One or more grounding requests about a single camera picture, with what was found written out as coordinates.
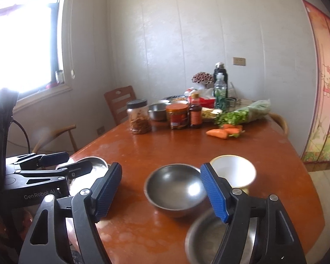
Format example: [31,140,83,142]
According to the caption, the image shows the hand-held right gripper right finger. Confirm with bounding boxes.
[200,163,307,264]

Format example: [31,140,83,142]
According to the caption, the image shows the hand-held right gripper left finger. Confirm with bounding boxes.
[18,162,123,264]

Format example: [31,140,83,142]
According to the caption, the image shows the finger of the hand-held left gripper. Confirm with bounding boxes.
[16,159,92,183]
[15,152,70,169]

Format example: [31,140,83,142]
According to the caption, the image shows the wide steel bowl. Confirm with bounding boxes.
[56,157,112,198]

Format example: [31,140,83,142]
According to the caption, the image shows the yellow enamel bowl with handle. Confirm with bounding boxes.
[210,155,257,196]

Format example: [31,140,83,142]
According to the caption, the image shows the wooden armchair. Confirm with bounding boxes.
[31,124,77,154]

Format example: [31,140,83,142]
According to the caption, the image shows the carrot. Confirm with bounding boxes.
[221,124,243,137]
[206,129,228,139]

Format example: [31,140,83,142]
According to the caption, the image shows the black-lidded plastic jar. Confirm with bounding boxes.
[126,99,152,135]

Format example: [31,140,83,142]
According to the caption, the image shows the slatted wooden chair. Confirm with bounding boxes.
[104,85,137,125]

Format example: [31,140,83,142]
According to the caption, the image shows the dark sauce bottle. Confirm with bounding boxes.
[189,93,203,128]

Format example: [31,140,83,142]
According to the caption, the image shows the plate of yellow food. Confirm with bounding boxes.
[202,107,223,121]

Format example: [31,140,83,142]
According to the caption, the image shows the red-lidded sauce jar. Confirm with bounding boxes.
[166,103,189,130]

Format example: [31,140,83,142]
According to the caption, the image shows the bag of leafy greens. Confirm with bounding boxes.
[214,99,272,125]

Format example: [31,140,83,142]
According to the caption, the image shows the steel food basin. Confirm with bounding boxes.
[148,103,172,121]

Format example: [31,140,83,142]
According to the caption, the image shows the red tissue pack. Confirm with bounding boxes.
[185,88,215,101]

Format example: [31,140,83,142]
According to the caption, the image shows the curved-back wooden chair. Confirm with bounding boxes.
[269,113,289,135]

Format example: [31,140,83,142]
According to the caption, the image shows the clear plastic bottle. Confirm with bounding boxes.
[214,73,227,109]

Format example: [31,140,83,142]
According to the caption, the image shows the dried flower bouquet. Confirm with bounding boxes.
[192,71,213,84]

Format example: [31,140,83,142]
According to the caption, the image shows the window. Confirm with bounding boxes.
[0,0,73,108]

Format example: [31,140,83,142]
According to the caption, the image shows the black thermos bottle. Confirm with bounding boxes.
[213,62,228,88]

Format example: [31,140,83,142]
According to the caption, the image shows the pink cartoon curtain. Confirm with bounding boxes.
[301,0,330,163]

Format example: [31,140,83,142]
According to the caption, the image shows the black cable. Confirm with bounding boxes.
[11,119,31,154]

